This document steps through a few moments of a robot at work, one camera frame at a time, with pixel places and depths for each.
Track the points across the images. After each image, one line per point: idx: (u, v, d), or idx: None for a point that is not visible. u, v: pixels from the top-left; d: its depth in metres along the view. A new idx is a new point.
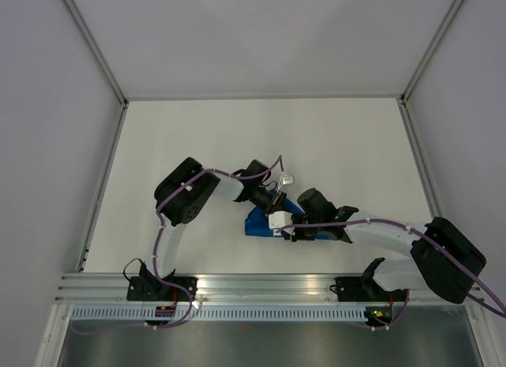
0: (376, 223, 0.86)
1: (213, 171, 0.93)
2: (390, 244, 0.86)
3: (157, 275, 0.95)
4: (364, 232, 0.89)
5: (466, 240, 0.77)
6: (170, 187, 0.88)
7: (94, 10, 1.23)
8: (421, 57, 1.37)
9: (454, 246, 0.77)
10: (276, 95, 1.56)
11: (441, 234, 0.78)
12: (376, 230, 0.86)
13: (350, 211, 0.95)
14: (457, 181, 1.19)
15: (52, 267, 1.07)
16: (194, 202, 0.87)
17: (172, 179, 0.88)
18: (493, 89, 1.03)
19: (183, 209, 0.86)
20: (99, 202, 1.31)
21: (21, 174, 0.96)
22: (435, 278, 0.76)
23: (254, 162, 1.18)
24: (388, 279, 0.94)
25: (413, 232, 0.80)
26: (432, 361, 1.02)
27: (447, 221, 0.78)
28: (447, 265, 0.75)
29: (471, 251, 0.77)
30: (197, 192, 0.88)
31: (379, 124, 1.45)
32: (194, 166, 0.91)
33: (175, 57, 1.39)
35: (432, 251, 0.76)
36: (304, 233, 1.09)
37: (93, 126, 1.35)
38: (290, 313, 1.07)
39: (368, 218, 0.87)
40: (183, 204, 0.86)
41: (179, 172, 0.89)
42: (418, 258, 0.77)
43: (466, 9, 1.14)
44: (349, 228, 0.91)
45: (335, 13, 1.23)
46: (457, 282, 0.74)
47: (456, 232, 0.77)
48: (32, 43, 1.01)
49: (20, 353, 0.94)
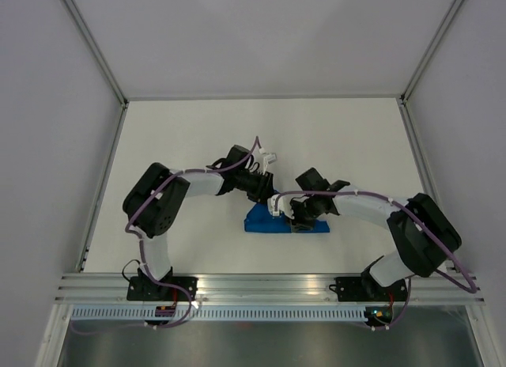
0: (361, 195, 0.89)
1: (183, 173, 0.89)
2: (372, 217, 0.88)
3: (150, 278, 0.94)
4: (351, 204, 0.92)
5: (443, 217, 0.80)
6: (138, 198, 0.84)
7: (94, 10, 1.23)
8: (421, 57, 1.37)
9: (431, 222, 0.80)
10: (276, 95, 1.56)
11: (421, 209, 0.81)
12: (361, 202, 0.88)
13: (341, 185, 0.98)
14: (457, 181, 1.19)
15: (52, 267, 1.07)
16: (165, 209, 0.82)
17: (139, 189, 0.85)
18: (493, 88, 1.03)
19: (153, 221, 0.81)
20: (99, 202, 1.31)
21: (21, 173, 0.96)
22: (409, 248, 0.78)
23: (234, 149, 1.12)
24: (383, 274, 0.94)
25: (395, 204, 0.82)
26: (432, 361, 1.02)
27: (428, 198, 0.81)
28: (423, 237, 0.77)
29: (447, 228, 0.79)
30: (165, 198, 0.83)
31: (379, 124, 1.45)
32: (161, 172, 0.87)
33: (174, 57, 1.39)
35: (410, 222, 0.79)
36: (305, 217, 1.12)
37: (93, 125, 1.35)
38: (290, 313, 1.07)
39: (356, 191, 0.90)
40: (153, 213, 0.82)
41: (145, 181, 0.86)
42: (395, 228, 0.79)
43: (466, 9, 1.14)
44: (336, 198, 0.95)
45: (335, 13, 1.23)
46: (429, 256, 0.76)
47: (436, 209, 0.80)
48: (32, 43, 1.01)
49: (20, 353, 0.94)
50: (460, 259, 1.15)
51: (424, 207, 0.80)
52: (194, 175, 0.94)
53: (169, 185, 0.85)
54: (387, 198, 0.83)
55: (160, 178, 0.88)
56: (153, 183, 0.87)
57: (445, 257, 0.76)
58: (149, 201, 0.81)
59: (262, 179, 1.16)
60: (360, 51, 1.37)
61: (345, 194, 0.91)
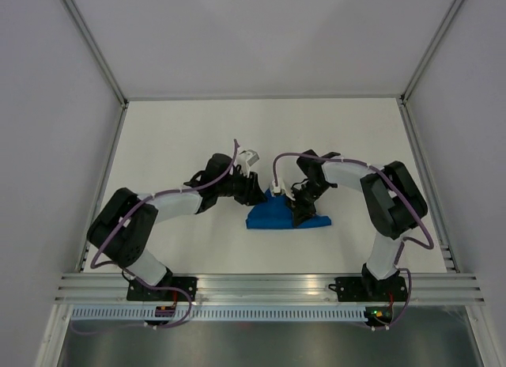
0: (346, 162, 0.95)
1: (150, 197, 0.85)
2: (353, 181, 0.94)
3: (145, 285, 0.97)
4: (337, 171, 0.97)
5: (413, 186, 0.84)
6: (103, 228, 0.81)
7: (94, 10, 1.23)
8: (421, 57, 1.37)
9: (402, 188, 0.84)
10: (276, 95, 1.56)
11: (394, 176, 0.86)
12: (345, 168, 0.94)
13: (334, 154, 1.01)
14: (457, 181, 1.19)
15: (52, 267, 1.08)
16: (131, 242, 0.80)
17: (103, 218, 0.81)
18: (492, 88, 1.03)
19: (120, 254, 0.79)
20: (99, 202, 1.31)
21: (22, 172, 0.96)
22: (377, 209, 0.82)
23: (210, 161, 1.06)
24: (375, 261, 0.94)
25: (372, 169, 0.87)
26: (432, 361, 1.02)
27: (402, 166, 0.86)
28: (390, 198, 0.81)
29: (413, 195, 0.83)
30: (131, 229, 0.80)
31: (378, 124, 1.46)
32: (128, 198, 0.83)
33: (174, 57, 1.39)
35: (381, 183, 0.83)
36: (305, 198, 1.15)
37: (93, 125, 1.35)
38: (290, 313, 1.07)
39: (342, 157, 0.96)
40: (118, 246, 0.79)
41: (111, 209, 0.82)
42: (366, 187, 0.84)
43: (466, 9, 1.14)
44: (323, 166, 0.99)
45: (335, 13, 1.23)
46: (394, 216, 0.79)
47: (407, 176, 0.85)
48: (32, 43, 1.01)
49: (20, 353, 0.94)
50: (460, 259, 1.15)
51: (397, 174, 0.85)
52: (165, 196, 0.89)
53: (135, 214, 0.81)
54: (364, 164, 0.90)
55: (126, 203, 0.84)
56: (120, 210, 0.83)
57: (411, 220, 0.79)
58: (114, 234, 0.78)
59: (248, 182, 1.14)
60: (360, 51, 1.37)
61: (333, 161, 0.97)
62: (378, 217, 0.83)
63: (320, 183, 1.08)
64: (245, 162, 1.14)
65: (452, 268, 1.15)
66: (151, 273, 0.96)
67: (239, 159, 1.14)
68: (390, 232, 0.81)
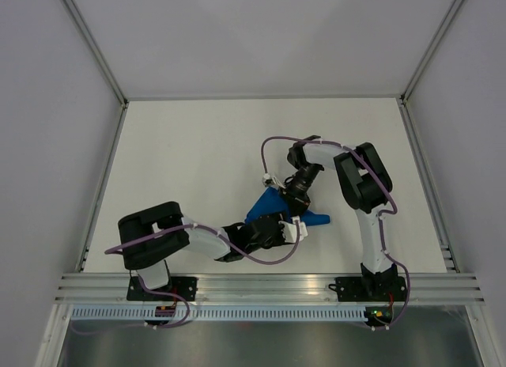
0: (324, 144, 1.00)
1: (192, 226, 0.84)
2: (330, 162, 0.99)
3: (144, 287, 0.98)
4: (316, 153, 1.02)
5: (381, 164, 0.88)
6: (136, 226, 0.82)
7: (94, 10, 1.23)
8: (421, 56, 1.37)
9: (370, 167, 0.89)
10: (277, 94, 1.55)
11: (364, 155, 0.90)
12: (322, 149, 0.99)
13: (314, 138, 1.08)
14: (457, 181, 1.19)
15: (52, 267, 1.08)
16: (149, 254, 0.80)
17: (142, 217, 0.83)
18: (492, 88, 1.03)
19: (134, 257, 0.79)
20: (99, 202, 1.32)
21: (22, 173, 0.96)
22: (346, 184, 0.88)
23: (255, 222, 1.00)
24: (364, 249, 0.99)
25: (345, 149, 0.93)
26: (432, 361, 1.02)
27: (371, 145, 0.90)
28: (359, 175, 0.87)
29: (380, 173, 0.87)
30: (156, 244, 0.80)
31: (379, 125, 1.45)
32: (172, 213, 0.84)
33: (174, 57, 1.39)
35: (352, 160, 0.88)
36: (296, 187, 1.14)
37: (93, 126, 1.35)
38: (291, 313, 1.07)
39: (320, 140, 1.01)
40: (137, 250, 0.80)
41: (152, 213, 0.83)
42: (337, 164, 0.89)
43: (466, 9, 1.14)
44: (304, 148, 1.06)
45: (335, 13, 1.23)
46: (362, 191, 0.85)
47: (375, 155, 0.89)
48: (32, 43, 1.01)
49: (20, 353, 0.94)
50: (460, 259, 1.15)
51: (366, 153, 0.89)
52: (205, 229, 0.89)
53: (171, 232, 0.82)
54: (339, 145, 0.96)
55: (168, 217, 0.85)
56: (158, 220, 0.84)
57: (379, 193, 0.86)
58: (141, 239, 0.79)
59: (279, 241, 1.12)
60: (360, 51, 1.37)
61: (312, 143, 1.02)
62: (348, 193, 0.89)
63: (309, 166, 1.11)
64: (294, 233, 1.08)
65: (452, 268, 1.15)
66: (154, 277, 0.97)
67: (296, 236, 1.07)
68: (359, 206, 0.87)
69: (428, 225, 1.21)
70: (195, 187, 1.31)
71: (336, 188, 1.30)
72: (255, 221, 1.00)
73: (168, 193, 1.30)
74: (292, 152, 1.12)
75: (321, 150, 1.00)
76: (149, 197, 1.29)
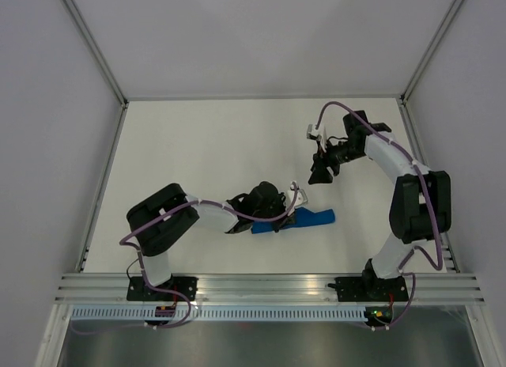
0: (393, 146, 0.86)
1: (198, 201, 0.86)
2: (387, 168, 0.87)
3: (147, 285, 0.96)
4: (379, 149, 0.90)
5: (449, 202, 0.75)
6: (145, 213, 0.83)
7: (94, 10, 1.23)
8: (421, 56, 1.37)
9: (435, 199, 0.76)
10: (277, 95, 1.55)
11: (432, 183, 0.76)
12: (389, 150, 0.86)
13: (383, 129, 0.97)
14: (455, 182, 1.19)
15: (51, 267, 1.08)
16: (164, 236, 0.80)
17: (149, 204, 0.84)
18: (493, 88, 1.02)
19: (149, 242, 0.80)
20: (99, 202, 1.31)
21: (21, 173, 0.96)
22: (399, 210, 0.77)
23: (255, 189, 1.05)
24: (380, 261, 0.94)
25: (414, 168, 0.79)
26: (432, 361, 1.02)
27: (447, 176, 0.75)
28: (417, 206, 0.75)
29: (442, 211, 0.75)
30: (169, 225, 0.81)
31: (379, 125, 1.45)
32: (176, 194, 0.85)
33: (173, 57, 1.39)
35: (415, 188, 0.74)
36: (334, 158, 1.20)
37: (93, 126, 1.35)
38: (290, 313, 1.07)
39: (390, 140, 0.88)
40: (151, 234, 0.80)
41: (158, 198, 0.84)
42: (398, 184, 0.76)
43: (466, 9, 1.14)
44: (368, 138, 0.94)
45: (334, 13, 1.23)
46: (412, 223, 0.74)
47: (447, 191, 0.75)
48: (32, 43, 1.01)
49: (20, 353, 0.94)
50: (460, 259, 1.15)
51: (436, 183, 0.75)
52: (209, 206, 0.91)
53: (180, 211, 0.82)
54: (410, 160, 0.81)
55: (174, 199, 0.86)
56: (165, 203, 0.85)
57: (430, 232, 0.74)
58: (153, 221, 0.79)
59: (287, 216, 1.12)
60: (360, 51, 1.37)
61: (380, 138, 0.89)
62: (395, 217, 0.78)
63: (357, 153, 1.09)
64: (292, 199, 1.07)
65: (452, 268, 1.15)
66: (158, 272, 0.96)
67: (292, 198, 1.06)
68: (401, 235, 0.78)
69: None
70: (195, 187, 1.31)
71: (337, 188, 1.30)
72: (258, 187, 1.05)
73: None
74: (352, 134, 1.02)
75: (385, 151, 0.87)
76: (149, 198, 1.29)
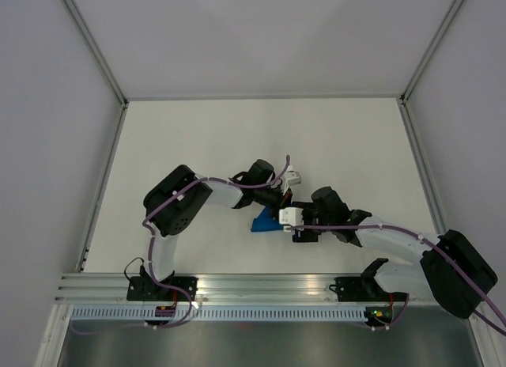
0: (387, 228, 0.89)
1: (206, 179, 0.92)
2: (396, 251, 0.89)
3: (153, 279, 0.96)
4: (374, 237, 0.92)
5: (481, 256, 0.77)
6: (160, 196, 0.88)
7: (94, 10, 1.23)
8: (421, 56, 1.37)
9: (466, 262, 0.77)
10: (277, 95, 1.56)
11: (453, 247, 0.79)
12: (388, 236, 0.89)
13: (363, 216, 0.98)
14: (456, 182, 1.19)
15: (51, 267, 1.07)
16: (184, 212, 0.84)
17: (164, 187, 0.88)
18: (493, 88, 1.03)
19: (171, 220, 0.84)
20: (99, 202, 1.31)
21: (20, 172, 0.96)
22: (444, 290, 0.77)
23: (254, 164, 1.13)
24: (387, 281, 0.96)
25: (425, 243, 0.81)
26: (432, 361, 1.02)
27: (460, 235, 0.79)
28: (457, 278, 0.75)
29: (483, 268, 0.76)
30: (186, 201, 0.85)
31: (379, 125, 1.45)
32: (186, 175, 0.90)
33: (173, 57, 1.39)
35: (442, 263, 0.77)
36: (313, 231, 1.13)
37: (94, 126, 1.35)
38: (290, 313, 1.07)
39: (380, 224, 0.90)
40: (171, 213, 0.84)
41: (171, 181, 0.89)
42: (426, 268, 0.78)
43: (466, 10, 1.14)
44: (357, 232, 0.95)
45: (335, 14, 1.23)
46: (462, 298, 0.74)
47: (469, 247, 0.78)
48: (31, 44, 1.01)
49: (20, 353, 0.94)
50: None
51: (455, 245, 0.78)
52: (214, 184, 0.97)
53: (194, 188, 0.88)
54: (416, 236, 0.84)
55: (184, 179, 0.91)
56: (177, 184, 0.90)
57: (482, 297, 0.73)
58: (170, 200, 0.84)
59: (283, 196, 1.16)
60: (360, 52, 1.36)
61: (369, 228, 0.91)
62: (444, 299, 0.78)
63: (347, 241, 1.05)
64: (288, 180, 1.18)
65: None
66: (162, 263, 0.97)
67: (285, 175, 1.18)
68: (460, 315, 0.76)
69: (428, 225, 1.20)
70: None
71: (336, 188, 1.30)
72: (256, 163, 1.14)
73: None
74: (340, 233, 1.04)
75: (384, 236, 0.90)
76: None
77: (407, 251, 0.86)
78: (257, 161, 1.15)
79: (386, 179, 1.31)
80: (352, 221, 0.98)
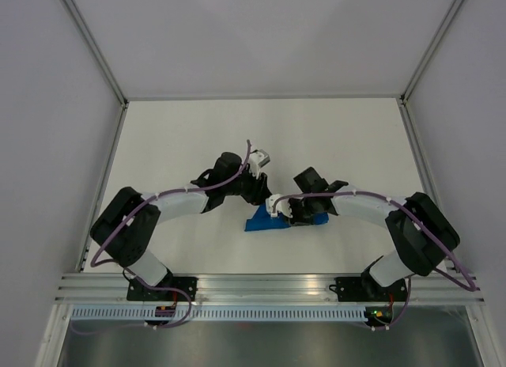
0: (360, 194, 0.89)
1: (154, 197, 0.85)
2: (369, 215, 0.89)
3: (147, 285, 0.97)
4: (348, 203, 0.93)
5: (443, 217, 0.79)
6: (105, 227, 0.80)
7: (93, 10, 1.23)
8: (421, 56, 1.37)
9: (430, 221, 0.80)
10: (277, 95, 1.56)
11: (418, 208, 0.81)
12: (360, 201, 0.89)
13: (341, 185, 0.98)
14: (456, 182, 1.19)
15: (51, 266, 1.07)
16: (134, 242, 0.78)
17: (107, 217, 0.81)
18: (494, 88, 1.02)
19: (122, 251, 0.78)
20: (99, 202, 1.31)
21: (20, 172, 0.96)
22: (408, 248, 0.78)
23: (220, 160, 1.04)
24: (383, 274, 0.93)
25: (393, 203, 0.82)
26: (432, 361, 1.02)
27: (426, 197, 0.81)
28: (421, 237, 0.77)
29: (445, 228, 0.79)
30: (133, 229, 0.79)
31: (379, 125, 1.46)
32: (131, 197, 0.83)
33: (173, 57, 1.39)
35: (408, 221, 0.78)
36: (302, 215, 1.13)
37: (94, 126, 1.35)
38: (290, 313, 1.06)
39: (354, 190, 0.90)
40: (120, 245, 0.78)
41: (114, 207, 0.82)
42: (392, 227, 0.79)
43: (466, 9, 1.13)
44: (334, 198, 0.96)
45: (335, 13, 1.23)
46: (428, 255, 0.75)
47: (432, 208, 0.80)
48: (31, 43, 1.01)
49: (20, 353, 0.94)
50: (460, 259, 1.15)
51: (421, 206, 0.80)
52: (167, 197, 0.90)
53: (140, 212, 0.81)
54: (385, 198, 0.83)
55: (130, 202, 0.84)
56: (122, 209, 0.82)
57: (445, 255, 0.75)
58: (116, 232, 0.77)
59: (257, 181, 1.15)
60: (360, 52, 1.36)
61: (344, 194, 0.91)
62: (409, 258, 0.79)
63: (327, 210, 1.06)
64: (257, 164, 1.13)
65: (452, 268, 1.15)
66: (150, 273, 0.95)
67: (251, 160, 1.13)
68: (422, 271, 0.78)
69: None
70: None
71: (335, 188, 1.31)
72: (220, 159, 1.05)
73: None
74: (317, 205, 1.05)
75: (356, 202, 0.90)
76: None
77: (377, 214, 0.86)
78: (221, 157, 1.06)
79: (387, 179, 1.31)
80: (329, 191, 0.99)
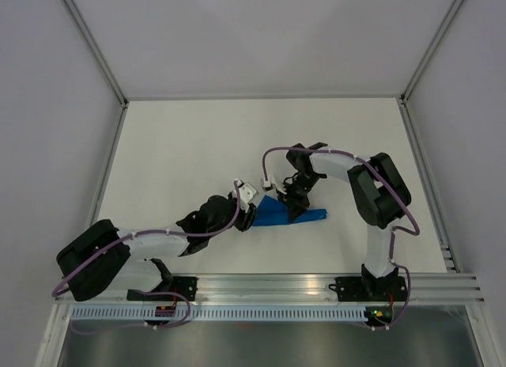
0: (333, 153, 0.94)
1: (130, 236, 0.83)
2: (339, 172, 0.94)
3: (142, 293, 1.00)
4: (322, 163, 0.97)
5: (400, 177, 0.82)
6: (73, 255, 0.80)
7: (93, 10, 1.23)
8: (421, 56, 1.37)
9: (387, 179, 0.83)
10: (277, 95, 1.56)
11: (379, 167, 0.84)
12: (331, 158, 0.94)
13: (321, 145, 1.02)
14: (456, 182, 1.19)
15: (51, 266, 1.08)
16: (92, 279, 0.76)
17: (77, 247, 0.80)
18: (493, 88, 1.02)
19: (80, 286, 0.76)
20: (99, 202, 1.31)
21: (20, 172, 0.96)
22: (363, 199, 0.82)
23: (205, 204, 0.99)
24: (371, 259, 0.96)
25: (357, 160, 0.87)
26: (432, 361, 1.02)
27: (387, 157, 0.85)
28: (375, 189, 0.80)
29: (398, 186, 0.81)
30: (95, 266, 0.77)
31: (379, 125, 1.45)
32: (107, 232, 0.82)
33: (173, 57, 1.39)
35: (366, 174, 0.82)
36: (296, 191, 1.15)
37: (94, 126, 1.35)
38: (289, 313, 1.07)
39: (330, 149, 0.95)
40: (80, 279, 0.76)
41: (87, 238, 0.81)
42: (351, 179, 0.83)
43: (466, 9, 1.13)
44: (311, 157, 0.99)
45: (334, 13, 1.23)
46: (379, 206, 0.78)
47: (393, 168, 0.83)
48: (32, 43, 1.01)
49: (20, 353, 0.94)
50: (460, 259, 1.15)
51: (382, 164, 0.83)
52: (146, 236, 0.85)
53: (109, 250, 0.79)
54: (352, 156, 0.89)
55: (105, 236, 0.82)
56: (96, 243, 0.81)
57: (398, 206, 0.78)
58: (79, 267, 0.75)
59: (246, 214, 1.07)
60: (360, 51, 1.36)
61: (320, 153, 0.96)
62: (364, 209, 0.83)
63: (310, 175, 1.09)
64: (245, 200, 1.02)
65: (452, 268, 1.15)
66: (144, 281, 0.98)
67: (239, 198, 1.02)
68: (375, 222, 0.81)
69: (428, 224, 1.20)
70: (195, 186, 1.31)
71: (336, 187, 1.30)
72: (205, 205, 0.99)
73: (168, 194, 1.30)
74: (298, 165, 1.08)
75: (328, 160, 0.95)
76: (149, 198, 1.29)
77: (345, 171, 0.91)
78: (208, 199, 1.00)
79: None
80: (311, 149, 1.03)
